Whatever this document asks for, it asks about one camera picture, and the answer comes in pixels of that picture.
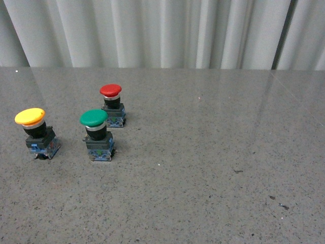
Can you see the red mushroom push button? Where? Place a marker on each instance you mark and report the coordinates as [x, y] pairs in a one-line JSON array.
[[113, 106]]

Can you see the yellow mushroom push button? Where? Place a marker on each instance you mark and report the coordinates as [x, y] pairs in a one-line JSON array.
[[41, 141]]

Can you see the white pleated curtain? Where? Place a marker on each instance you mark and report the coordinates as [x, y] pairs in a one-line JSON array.
[[283, 35]]

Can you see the green mushroom push button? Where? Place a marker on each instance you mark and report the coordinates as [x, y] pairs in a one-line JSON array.
[[99, 141]]

